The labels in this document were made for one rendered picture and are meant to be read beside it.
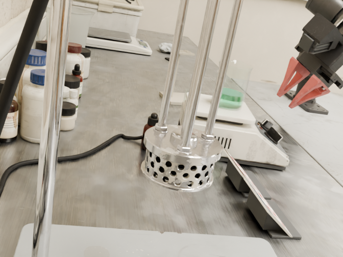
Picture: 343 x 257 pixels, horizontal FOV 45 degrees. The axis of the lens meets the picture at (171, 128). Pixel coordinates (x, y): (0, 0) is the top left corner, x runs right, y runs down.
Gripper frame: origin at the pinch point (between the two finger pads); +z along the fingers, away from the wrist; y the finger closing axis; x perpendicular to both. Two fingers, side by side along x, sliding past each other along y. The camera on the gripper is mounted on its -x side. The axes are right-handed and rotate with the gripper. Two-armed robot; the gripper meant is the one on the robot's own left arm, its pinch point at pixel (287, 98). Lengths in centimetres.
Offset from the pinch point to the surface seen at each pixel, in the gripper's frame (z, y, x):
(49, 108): 10, 14, -56
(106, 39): 31, -80, 24
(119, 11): 23, -98, 36
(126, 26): 26, -95, 41
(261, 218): 12.6, 20.2, -21.0
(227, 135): 11.1, 2.6, -11.7
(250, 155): 11.2, 6.3, -7.3
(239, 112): 7.2, -0.4, -9.1
